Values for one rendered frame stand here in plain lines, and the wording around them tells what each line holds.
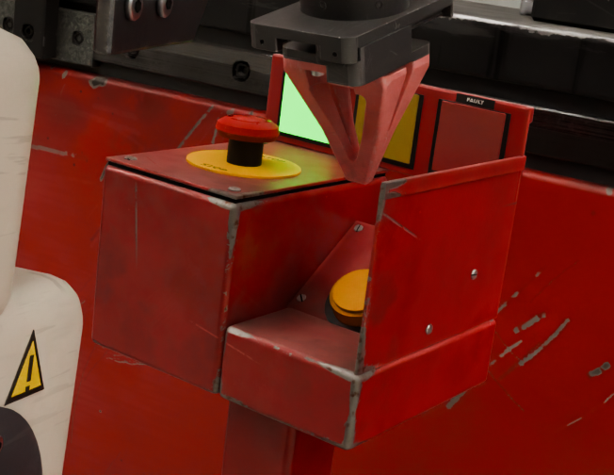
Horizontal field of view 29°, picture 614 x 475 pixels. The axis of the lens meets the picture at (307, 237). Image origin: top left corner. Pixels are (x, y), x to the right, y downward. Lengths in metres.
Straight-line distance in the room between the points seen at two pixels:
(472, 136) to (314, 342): 0.17
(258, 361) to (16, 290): 0.29
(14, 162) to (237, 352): 0.33
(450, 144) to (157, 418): 0.52
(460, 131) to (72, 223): 0.53
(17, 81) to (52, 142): 0.82
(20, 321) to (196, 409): 0.75
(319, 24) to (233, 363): 0.20
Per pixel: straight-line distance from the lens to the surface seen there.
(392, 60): 0.61
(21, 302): 0.39
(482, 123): 0.74
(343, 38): 0.58
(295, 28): 0.59
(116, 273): 0.73
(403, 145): 0.77
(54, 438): 0.43
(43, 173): 1.19
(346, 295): 0.70
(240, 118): 0.73
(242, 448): 0.76
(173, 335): 0.70
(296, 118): 0.81
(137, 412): 1.17
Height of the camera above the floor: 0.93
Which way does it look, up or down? 15 degrees down
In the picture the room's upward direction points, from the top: 7 degrees clockwise
